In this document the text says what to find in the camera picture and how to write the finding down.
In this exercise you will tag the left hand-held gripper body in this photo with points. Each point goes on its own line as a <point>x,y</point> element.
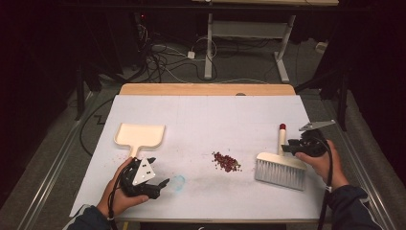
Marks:
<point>143,172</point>

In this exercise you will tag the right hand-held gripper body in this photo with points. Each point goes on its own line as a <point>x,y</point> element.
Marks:
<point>314,143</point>

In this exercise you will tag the cream brush with red cap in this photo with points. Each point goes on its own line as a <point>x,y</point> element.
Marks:
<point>281,172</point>

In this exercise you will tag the red beans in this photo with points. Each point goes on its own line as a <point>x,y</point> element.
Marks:
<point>225,161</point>

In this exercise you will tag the person's right hand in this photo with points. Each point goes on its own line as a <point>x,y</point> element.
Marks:
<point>322,166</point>

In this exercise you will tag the person's left hand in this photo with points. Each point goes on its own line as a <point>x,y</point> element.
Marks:
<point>118,201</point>

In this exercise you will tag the cream dustpan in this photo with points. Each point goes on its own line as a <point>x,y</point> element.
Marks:
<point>139,134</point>

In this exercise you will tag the black stand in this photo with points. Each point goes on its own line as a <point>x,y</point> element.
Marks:
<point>343,102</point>

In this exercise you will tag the white table cover board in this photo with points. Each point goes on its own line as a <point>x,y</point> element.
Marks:
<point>207,115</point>

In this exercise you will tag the wooden table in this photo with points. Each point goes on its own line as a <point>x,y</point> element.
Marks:
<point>207,89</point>

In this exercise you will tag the small white box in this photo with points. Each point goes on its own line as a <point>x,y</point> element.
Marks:
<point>321,47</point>

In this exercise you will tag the white power adapter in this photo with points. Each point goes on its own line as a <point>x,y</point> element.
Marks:
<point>191,55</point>

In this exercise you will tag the desk with white legs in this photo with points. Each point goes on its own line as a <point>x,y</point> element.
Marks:
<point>209,48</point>

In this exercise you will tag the metal floor rail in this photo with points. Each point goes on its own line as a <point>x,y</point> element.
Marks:
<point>367,179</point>
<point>51,179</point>

